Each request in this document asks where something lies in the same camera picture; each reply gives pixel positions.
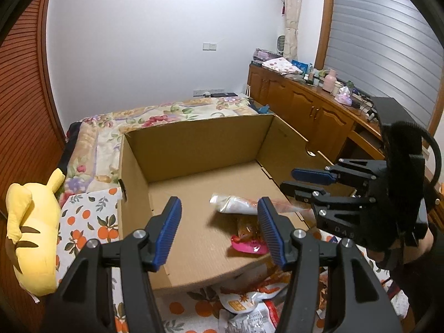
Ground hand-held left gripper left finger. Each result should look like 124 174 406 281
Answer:
42 196 183 333

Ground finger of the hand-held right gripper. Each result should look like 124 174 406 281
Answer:
291 159 387 190
280 181 376 211

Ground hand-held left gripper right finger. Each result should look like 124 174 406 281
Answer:
257 196 403 333

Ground clear cracker packet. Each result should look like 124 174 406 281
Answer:
236 215 266 241

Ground pink snack packet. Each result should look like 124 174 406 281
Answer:
231 234 273 255

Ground white foil snack packet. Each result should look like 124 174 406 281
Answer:
209 193 313 216

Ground orange white snack packet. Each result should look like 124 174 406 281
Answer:
255 272 295 297

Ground large cardboard box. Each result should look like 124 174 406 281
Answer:
117 113 358 298

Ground person's right forearm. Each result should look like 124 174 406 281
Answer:
390 229 444 320

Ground wooden cabinet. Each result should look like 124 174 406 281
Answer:
247 63 394 167

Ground red orange snack packet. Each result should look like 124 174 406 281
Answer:
317 267 339 320

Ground white packet orange squares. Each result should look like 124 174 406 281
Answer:
218 289 268 317

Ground pink tissue pack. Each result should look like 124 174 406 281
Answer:
335 88 353 105

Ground orange fruit print bedsheet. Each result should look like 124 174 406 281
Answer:
52 187 410 333

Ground silver red snack packet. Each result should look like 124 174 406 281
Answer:
225 305 282 333

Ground pink bottle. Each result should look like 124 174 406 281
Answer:
322 69 338 93

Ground floral blanket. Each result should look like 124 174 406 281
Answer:
64 96 274 198

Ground strawberry print cloth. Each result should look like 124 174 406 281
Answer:
262 57 303 75

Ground purple floral folded cloth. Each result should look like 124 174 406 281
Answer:
253 49 276 62

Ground dark cloth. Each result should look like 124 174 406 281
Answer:
65 121 83 141

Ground yellow plush toy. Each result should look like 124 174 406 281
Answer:
5 168 66 297

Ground grey window blind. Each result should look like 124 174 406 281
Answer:
322 0 444 130

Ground beige curtain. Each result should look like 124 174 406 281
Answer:
279 0 299 59

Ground wooden louvred wardrobe door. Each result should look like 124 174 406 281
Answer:
0 0 66 223

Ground black cable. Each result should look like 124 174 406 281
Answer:
419 127 443 185

